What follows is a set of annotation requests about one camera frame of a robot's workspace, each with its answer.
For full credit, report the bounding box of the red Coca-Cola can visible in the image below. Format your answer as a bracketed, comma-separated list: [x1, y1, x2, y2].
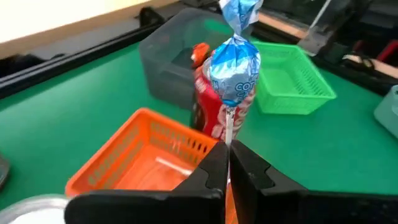
[190, 42, 257, 142]

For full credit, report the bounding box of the teal plastic bin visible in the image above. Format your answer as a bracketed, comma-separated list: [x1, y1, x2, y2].
[373, 84, 398, 139]

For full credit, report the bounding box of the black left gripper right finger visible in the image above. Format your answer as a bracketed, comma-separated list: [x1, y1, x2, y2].
[229, 139, 398, 224]

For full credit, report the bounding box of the light wooden desk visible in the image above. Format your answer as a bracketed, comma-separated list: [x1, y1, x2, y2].
[0, 0, 175, 60]

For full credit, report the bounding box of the blue white lollipop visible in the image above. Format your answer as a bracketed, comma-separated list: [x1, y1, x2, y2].
[208, 0, 264, 183]

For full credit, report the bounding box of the orange plastic basket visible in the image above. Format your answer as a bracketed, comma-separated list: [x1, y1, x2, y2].
[64, 107, 239, 224]

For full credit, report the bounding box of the grey metal mounting plate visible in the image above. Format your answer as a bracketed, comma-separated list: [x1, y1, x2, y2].
[298, 24, 331, 57]

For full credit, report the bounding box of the green plastic basket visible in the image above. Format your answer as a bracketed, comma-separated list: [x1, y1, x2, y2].
[251, 40, 338, 116]

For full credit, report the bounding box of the silver soda can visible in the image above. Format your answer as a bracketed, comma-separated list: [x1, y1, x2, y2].
[0, 194, 71, 224]

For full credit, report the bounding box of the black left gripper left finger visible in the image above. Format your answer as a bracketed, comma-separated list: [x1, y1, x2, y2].
[64, 141, 229, 224]

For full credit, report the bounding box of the grey translucent plastic bin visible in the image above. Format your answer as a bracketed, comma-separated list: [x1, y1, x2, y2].
[138, 7, 254, 111]

